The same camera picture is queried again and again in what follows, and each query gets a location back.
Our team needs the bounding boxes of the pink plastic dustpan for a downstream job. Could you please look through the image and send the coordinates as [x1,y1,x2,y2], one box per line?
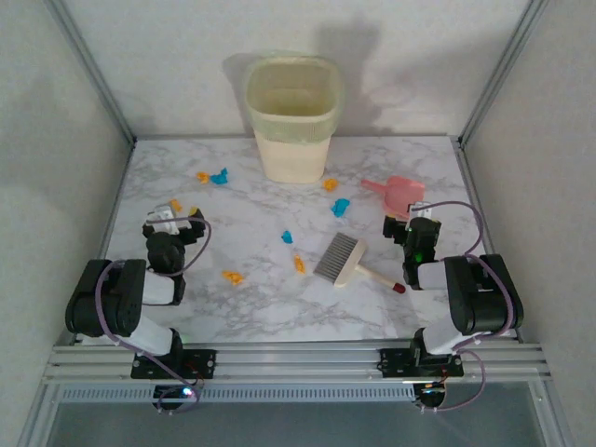
[360,175,426,220]

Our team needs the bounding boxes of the cream hand brush grey bristles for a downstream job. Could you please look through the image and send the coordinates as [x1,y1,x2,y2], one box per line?
[312,232,407,294]

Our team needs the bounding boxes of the cream plastic waste bin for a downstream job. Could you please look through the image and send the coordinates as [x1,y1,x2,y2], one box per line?
[245,50,345,184]

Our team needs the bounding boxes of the controller board with light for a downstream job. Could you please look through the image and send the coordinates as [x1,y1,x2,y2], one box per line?
[153,385,202,415]
[415,381,449,413]

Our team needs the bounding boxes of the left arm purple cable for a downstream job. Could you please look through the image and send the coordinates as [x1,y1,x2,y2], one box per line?
[95,216,213,415]

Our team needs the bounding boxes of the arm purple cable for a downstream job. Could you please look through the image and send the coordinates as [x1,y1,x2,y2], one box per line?
[409,200,521,413]
[95,216,213,415]

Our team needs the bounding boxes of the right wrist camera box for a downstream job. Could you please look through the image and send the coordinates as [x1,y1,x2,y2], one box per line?
[408,199,437,220]

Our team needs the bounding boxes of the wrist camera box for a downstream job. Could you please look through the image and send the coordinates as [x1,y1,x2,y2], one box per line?
[408,199,437,220]
[144,203,183,236]

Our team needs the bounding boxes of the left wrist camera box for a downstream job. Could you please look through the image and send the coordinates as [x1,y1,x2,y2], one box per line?
[144,203,183,236]

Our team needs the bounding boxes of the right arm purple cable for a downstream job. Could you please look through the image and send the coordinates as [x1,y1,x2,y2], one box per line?
[409,200,521,413]

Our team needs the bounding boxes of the aluminium side rail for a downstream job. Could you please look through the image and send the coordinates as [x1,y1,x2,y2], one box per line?
[95,139,137,264]
[452,137,494,257]

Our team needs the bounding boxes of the aluminium table edge rail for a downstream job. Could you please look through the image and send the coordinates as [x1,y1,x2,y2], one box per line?
[133,134,461,142]

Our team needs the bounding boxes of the aluminium frame post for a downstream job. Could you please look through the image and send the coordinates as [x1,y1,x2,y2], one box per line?
[44,0,137,146]
[458,0,550,146]

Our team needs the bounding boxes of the grey slotted cable duct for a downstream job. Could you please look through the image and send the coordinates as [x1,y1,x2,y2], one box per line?
[60,384,416,404]

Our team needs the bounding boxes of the aluminium lower frame bar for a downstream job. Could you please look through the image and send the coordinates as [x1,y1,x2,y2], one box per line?
[18,384,64,447]
[528,379,574,447]

